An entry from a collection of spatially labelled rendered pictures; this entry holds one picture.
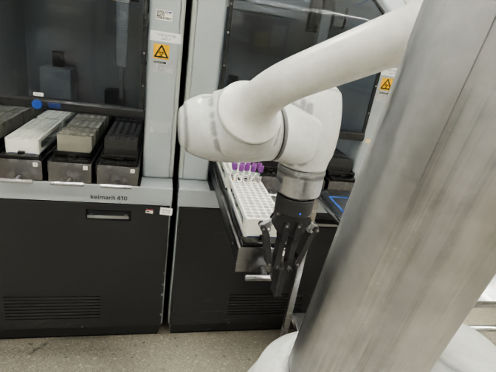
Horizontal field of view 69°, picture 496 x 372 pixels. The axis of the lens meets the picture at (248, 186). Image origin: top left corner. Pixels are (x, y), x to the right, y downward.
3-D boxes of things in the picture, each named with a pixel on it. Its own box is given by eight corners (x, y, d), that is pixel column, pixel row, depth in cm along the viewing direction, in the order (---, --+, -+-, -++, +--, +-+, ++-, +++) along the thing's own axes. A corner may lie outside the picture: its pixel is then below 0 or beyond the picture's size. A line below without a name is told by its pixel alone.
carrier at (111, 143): (137, 155, 134) (138, 139, 132) (137, 156, 132) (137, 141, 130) (104, 153, 131) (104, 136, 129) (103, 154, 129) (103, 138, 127)
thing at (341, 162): (348, 171, 154) (351, 158, 152) (350, 173, 152) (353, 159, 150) (322, 169, 151) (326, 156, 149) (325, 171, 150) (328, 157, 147)
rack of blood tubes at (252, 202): (226, 193, 117) (228, 175, 115) (255, 195, 119) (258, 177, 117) (243, 240, 90) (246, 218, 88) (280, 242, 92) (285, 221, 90)
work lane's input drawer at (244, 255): (207, 174, 151) (209, 153, 147) (240, 176, 154) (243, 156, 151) (237, 283, 85) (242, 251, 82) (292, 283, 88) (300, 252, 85)
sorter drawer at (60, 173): (88, 131, 183) (88, 114, 180) (117, 133, 186) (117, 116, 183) (43, 186, 117) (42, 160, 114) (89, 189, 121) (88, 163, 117)
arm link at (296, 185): (273, 156, 71) (268, 184, 74) (286, 172, 63) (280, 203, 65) (315, 159, 74) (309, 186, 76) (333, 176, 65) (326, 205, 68)
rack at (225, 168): (215, 162, 145) (216, 147, 143) (238, 163, 148) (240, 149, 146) (225, 191, 119) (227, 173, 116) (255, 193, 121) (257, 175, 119)
